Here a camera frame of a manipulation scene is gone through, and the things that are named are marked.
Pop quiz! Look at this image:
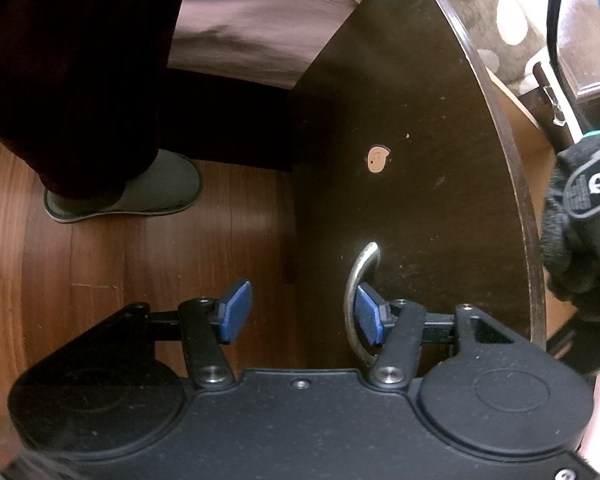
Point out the black trouser leg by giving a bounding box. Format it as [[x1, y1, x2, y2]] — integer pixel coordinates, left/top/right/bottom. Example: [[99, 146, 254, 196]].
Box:
[[0, 0, 182, 208]]

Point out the black gloved hand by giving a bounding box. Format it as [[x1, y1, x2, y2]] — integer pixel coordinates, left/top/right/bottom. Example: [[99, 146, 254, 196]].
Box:
[[541, 130, 600, 375]]

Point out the grey slipper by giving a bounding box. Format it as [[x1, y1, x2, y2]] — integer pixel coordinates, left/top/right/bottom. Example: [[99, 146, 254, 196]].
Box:
[[43, 150, 202, 223]]

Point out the dark top drawer metal handle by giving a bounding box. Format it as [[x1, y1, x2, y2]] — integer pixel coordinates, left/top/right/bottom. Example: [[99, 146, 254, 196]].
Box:
[[289, 0, 549, 376]]

